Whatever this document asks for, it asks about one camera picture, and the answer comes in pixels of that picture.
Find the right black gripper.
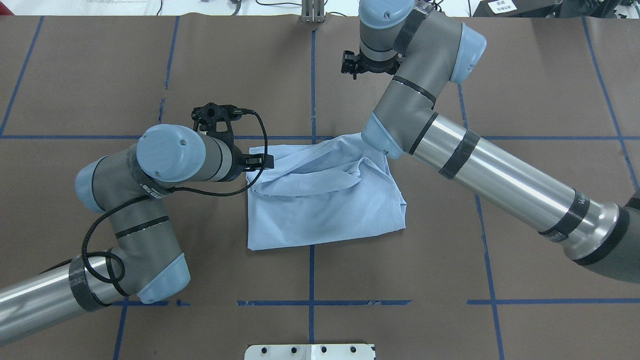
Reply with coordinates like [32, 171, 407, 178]
[358, 51, 401, 75]

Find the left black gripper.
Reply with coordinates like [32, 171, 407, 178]
[227, 145, 275, 182]

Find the light blue t-shirt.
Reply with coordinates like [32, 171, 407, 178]
[246, 133, 407, 251]

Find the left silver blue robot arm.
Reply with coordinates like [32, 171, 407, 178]
[1, 124, 274, 346]

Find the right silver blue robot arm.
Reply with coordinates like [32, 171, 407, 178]
[358, 0, 639, 283]

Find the black box with label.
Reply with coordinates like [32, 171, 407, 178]
[471, 0, 563, 18]

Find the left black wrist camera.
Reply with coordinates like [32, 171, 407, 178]
[190, 102, 255, 140]

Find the aluminium frame post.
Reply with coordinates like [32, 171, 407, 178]
[301, 0, 326, 24]

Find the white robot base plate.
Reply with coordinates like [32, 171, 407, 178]
[244, 343, 377, 360]

